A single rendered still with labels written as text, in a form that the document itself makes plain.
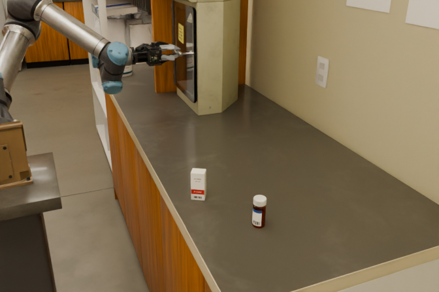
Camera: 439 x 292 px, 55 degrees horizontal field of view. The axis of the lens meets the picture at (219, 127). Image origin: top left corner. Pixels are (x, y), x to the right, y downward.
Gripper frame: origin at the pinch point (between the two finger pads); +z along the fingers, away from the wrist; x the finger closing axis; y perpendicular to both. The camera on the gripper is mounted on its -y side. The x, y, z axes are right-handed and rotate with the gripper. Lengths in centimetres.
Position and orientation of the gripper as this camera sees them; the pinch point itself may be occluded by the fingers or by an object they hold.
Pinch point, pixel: (176, 51)
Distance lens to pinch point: 182.9
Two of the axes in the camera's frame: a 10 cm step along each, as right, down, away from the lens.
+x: 0.1, -9.2, -3.8
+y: 3.8, 3.6, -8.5
